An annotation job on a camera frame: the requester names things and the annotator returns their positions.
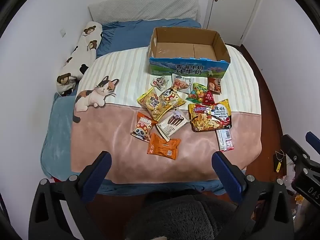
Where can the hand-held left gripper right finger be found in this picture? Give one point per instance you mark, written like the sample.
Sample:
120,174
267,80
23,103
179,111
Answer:
228,178

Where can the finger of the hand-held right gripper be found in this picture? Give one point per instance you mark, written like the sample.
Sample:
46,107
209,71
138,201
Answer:
313,142
295,151

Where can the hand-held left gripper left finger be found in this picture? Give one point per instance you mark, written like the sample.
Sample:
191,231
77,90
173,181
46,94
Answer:
96,178

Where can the clear red spicy strip packet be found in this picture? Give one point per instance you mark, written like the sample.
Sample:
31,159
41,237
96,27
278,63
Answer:
225,140

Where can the yellow instant noodle packet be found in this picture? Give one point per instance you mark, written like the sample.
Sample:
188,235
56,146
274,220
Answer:
210,116

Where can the orange panda snack packet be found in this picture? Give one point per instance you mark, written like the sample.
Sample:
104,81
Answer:
142,127

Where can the orange bread packet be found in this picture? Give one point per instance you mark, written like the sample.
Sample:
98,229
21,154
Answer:
163,147

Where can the white wafer stick packet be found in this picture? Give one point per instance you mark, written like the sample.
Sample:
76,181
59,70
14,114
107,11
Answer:
172,123

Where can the yellow biscuit packet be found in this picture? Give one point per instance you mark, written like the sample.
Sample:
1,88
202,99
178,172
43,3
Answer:
151,103

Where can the yellow panda snack packet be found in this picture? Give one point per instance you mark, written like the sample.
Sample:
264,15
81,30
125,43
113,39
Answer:
171,97

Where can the cardboard box with blue print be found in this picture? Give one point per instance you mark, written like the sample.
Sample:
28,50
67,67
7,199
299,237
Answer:
175,47

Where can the yellow tag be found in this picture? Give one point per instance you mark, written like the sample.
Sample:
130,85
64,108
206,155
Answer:
278,166

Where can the cat printed blanket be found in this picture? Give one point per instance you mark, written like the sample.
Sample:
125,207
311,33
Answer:
120,135

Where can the person's dark fuzzy clothing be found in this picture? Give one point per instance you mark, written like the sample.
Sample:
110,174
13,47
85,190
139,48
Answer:
185,217

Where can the red triangular snack packet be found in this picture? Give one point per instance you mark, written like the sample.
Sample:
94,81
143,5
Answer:
208,98

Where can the green candy packet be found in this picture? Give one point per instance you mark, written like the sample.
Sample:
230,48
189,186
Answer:
196,93

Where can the brown red snack packet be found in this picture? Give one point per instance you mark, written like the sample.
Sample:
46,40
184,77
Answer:
214,85

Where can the white snack packet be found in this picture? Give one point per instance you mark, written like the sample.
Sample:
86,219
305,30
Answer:
182,83

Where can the small clear snack packet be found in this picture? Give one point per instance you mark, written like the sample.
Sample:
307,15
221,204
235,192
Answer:
159,83

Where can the bear print pillow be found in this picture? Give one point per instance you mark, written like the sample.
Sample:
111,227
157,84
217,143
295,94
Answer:
85,47

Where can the blue quilt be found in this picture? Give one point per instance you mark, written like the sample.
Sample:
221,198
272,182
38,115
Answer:
125,37

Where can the white door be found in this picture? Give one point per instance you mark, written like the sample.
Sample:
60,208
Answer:
235,5

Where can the white textured pillow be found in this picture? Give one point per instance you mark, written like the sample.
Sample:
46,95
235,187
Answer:
145,5

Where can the white wall socket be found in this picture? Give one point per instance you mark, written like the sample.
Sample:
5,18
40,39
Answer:
63,32

